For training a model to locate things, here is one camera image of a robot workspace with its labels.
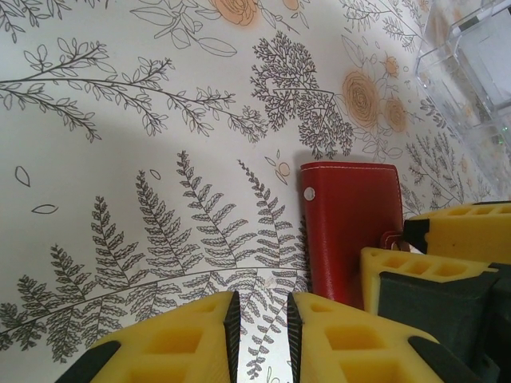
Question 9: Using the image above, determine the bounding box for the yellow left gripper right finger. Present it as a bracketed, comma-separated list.
[286, 292, 501, 383]

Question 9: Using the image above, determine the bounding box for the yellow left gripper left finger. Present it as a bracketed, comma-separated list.
[57, 290, 241, 383]

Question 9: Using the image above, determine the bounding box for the red leather card holder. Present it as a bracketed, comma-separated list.
[298, 161, 412, 312]

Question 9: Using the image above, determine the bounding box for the white card with black stripe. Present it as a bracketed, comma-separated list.
[453, 6, 511, 109]

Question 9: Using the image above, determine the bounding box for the clear acrylic box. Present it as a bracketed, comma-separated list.
[414, 0, 511, 197]

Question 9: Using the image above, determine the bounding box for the floral patterned table cover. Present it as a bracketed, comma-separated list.
[0, 0, 511, 383]

